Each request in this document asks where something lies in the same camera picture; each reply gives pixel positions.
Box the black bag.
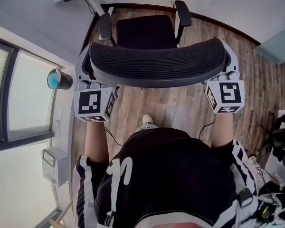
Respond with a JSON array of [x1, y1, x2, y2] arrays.
[[257, 180, 285, 225]]

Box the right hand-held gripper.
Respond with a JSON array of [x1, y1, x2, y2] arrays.
[[205, 37, 245, 114]]

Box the grey wall box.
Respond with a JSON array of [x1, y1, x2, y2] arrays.
[[41, 147, 69, 187]]

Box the black harness buckle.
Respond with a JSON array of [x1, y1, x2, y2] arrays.
[[237, 188, 254, 208]]

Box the black bin with blue bag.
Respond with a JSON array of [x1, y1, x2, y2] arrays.
[[47, 67, 73, 90]]

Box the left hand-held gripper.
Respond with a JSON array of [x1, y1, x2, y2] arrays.
[[73, 43, 119, 123]]

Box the person's right forearm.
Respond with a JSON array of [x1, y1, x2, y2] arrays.
[[210, 113, 235, 149]]

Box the black framed window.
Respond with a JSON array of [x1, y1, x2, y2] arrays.
[[0, 36, 55, 153]]

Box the person's left forearm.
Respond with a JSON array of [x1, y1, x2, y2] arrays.
[[82, 121, 110, 163]]

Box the black swivel chair with clothes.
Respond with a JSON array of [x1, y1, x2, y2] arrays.
[[256, 112, 285, 166]]

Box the black office chair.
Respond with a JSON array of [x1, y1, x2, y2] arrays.
[[88, 0, 228, 89]]

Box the person's left cream shoe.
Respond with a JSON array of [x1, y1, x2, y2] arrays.
[[142, 114, 154, 125]]

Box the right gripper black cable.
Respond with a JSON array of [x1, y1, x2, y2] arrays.
[[199, 119, 216, 140]]

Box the frosted glass door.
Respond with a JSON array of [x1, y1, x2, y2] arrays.
[[251, 21, 285, 65]]

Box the person in black shirt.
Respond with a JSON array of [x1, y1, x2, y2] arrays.
[[72, 127, 259, 228]]

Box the small framed picture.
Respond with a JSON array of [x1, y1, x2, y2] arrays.
[[42, 149, 56, 167]]

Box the person's camouflage trousers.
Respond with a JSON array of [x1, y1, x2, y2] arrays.
[[136, 123, 159, 133]]

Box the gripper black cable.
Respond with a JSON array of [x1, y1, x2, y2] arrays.
[[104, 126, 123, 147], [199, 119, 216, 140]]

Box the wooden easel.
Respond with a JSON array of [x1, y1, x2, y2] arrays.
[[47, 197, 74, 228]]

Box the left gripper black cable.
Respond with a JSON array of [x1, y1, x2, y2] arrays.
[[104, 126, 123, 147]]

